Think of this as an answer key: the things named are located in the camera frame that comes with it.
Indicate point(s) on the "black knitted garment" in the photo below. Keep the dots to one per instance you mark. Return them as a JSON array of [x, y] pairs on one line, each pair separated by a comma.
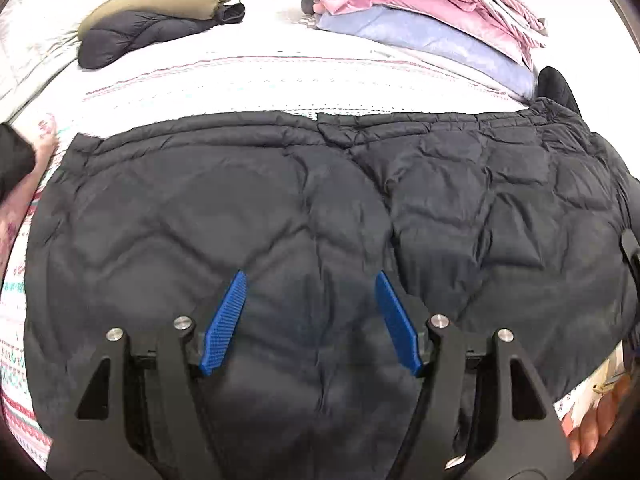
[[557, 87]]

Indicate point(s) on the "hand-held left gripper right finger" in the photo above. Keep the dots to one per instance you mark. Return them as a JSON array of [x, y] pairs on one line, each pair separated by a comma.
[[397, 325]]

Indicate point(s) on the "olive folded jacket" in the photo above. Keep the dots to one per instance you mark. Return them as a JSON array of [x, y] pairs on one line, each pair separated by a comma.
[[160, 5]]

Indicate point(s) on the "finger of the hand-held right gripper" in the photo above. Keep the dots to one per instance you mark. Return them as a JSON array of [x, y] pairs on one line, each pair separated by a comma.
[[631, 255]]

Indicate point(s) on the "person's right hand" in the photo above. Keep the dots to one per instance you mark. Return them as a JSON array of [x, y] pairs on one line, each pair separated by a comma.
[[595, 420]]

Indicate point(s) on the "person's pink patterned clothing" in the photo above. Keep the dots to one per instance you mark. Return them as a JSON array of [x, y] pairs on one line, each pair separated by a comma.
[[20, 200]]

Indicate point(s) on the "large black puffer jacket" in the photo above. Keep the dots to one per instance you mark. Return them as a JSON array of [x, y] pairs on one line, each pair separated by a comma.
[[300, 200]]

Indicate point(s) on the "pale mauve blanket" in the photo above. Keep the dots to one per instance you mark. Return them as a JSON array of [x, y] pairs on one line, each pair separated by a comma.
[[440, 71]]

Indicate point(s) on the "dark folded puffer jacket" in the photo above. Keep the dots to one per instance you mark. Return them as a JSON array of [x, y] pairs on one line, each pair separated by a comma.
[[135, 35]]

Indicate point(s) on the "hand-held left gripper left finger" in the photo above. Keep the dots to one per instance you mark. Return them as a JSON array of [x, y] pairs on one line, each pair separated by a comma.
[[225, 325]]

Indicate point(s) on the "person's dark clothing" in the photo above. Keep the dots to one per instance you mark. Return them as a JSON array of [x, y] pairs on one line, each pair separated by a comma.
[[15, 160]]

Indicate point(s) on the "pink velvet blanket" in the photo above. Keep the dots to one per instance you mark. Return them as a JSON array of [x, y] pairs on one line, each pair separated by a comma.
[[450, 2]]

